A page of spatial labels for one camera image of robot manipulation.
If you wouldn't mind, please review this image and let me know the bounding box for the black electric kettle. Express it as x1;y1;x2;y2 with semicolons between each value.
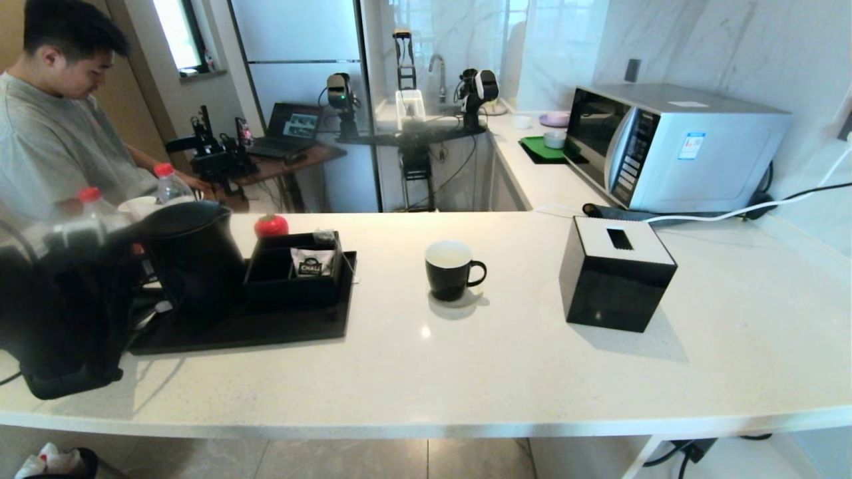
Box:
130;201;247;327

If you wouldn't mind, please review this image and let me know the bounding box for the black tea organizer box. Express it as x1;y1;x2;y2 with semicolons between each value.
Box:
243;231;347;308

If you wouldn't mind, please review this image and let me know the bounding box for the white tea bag packet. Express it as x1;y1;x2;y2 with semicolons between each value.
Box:
291;247;335;277

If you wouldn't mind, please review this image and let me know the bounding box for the translucent white plastic cup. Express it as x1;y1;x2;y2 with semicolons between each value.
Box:
118;196;160;220

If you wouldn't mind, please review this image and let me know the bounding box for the clear water bottle red cap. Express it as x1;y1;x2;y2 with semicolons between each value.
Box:
154;163;197;206
77;187;130;232

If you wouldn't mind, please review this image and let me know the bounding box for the person in grey shirt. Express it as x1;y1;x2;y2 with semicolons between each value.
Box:
0;0;208;224

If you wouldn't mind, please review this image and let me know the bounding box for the red tomato shaped toy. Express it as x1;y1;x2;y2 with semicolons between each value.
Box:
254;214;290;239

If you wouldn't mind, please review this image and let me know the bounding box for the black rectangular serving tray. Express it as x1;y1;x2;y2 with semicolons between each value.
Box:
128;251;358;355

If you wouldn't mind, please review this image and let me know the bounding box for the black trash bin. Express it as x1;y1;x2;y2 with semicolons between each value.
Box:
15;447;101;479

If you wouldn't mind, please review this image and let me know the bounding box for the white crumpled paper trash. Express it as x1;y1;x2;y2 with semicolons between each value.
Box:
17;442;84;479

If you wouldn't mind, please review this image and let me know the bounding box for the brown wooden desk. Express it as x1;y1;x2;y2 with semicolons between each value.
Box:
233;141;348;212

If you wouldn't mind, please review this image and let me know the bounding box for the black laptop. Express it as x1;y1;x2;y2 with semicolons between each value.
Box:
248;102;325;159

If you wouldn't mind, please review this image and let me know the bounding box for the white refrigerator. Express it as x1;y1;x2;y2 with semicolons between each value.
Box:
226;0;383;212

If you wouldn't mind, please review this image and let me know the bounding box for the black teleoperation rig stand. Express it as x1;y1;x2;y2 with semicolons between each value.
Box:
336;27;490;212

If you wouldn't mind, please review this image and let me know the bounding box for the black mug white inside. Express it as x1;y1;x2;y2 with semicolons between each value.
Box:
425;240;488;302

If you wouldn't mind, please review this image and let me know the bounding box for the white translucent basket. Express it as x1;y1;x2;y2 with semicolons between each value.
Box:
395;90;427;130

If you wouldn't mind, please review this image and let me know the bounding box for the chrome kitchen faucet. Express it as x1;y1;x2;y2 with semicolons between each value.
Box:
428;53;450;106

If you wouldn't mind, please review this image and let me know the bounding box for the green and black tray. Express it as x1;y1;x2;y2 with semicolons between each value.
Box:
519;135;590;164

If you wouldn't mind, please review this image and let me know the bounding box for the black tissue box white lid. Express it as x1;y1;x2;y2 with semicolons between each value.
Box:
558;216;678;333

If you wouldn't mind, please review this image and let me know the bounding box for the silver microwave oven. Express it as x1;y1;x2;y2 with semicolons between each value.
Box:
564;84;793;214

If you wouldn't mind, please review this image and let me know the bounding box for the grey power adapter brick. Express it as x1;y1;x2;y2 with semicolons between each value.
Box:
669;438;718;464

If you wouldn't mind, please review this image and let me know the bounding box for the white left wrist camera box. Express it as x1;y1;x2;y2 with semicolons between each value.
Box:
45;222;108;253

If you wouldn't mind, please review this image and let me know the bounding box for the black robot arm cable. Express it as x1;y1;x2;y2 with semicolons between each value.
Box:
0;218;37;388

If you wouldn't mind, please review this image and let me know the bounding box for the window with dark frame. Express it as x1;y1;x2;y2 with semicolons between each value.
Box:
150;0;214;77

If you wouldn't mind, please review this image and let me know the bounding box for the white power cable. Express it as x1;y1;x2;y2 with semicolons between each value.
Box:
642;143;852;224

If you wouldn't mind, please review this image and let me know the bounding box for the black adapter cable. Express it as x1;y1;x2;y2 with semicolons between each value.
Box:
642;432;776;479

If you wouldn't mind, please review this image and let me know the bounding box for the black power cable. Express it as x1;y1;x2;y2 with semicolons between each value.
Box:
745;181;852;212

